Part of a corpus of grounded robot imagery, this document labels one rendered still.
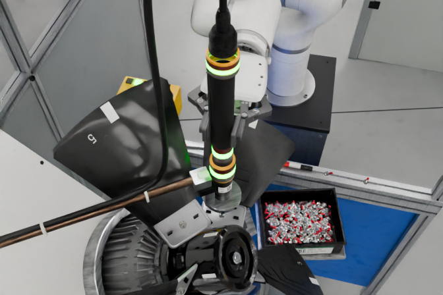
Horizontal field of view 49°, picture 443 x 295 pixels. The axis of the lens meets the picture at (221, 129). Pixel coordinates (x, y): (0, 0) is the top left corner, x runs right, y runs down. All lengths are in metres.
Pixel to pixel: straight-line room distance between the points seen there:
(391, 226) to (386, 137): 1.09
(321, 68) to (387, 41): 1.40
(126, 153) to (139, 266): 0.23
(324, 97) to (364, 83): 1.42
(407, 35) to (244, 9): 2.11
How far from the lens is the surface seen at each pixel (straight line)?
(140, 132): 0.83
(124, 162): 0.83
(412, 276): 2.34
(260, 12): 0.87
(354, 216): 1.62
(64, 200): 1.01
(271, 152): 1.07
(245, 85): 0.77
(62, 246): 1.00
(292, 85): 1.43
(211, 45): 0.59
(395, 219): 1.61
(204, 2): 0.87
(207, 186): 0.83
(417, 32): 2.91
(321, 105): 1.47
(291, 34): 1.29
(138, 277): 0.95
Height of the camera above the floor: 2.05
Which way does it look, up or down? 53 degrees down
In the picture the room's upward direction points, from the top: straight up
